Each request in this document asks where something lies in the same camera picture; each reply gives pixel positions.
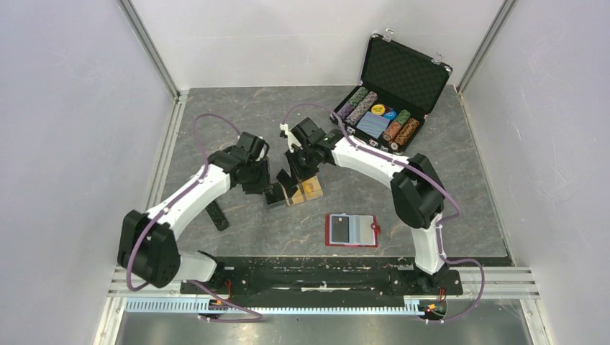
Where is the clear acrylic card tray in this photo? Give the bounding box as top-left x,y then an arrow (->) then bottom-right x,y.
264,176 -> 324,209

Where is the single black VIP card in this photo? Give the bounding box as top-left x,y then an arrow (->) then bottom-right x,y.
329,215 -> 350,244

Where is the red leather card holder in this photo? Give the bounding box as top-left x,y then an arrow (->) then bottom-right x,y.
325,213 -> 381,248

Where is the gold VIP card stack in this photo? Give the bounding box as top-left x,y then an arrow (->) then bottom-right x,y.
301,176 -> 324,201

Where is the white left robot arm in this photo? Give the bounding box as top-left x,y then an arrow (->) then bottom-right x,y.
117,132 -> 271,293

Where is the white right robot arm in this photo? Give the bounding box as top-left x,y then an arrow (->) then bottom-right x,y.
280,118 -> 446,293

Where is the black VIP card stack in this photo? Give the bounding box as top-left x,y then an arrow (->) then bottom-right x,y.
264,184 -> 286,208

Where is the gold card stack middle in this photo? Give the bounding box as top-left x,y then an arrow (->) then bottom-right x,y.
286,189 -> 306,206

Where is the blue playing card deck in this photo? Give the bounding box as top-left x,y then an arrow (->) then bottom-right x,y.
356,111 -> 391,139

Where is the yellow dealer button chip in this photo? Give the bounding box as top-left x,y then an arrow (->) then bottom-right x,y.
370,103 -> 386,116

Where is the black poker chip case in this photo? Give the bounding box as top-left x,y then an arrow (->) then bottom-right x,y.
330,29 -> 453,155

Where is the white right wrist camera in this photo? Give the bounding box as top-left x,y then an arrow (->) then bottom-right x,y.
280,123 -> 302,152

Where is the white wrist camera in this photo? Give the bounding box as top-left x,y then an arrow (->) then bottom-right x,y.
256,141 -> 270,161
280,123 -> 302,152

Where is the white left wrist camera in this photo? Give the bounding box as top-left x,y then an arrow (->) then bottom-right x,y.
256,141 -> 270,161

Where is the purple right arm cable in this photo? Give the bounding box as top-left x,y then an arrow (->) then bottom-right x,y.
281,103 -> 486,325

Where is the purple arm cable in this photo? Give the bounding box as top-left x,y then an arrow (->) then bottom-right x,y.
125,114 -> 264,325
281,103 -> 486,325

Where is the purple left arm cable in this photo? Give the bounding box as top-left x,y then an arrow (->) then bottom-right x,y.
125,114 -> 264,325

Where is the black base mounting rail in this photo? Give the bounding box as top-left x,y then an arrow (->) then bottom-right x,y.
178,257 -> 481,309

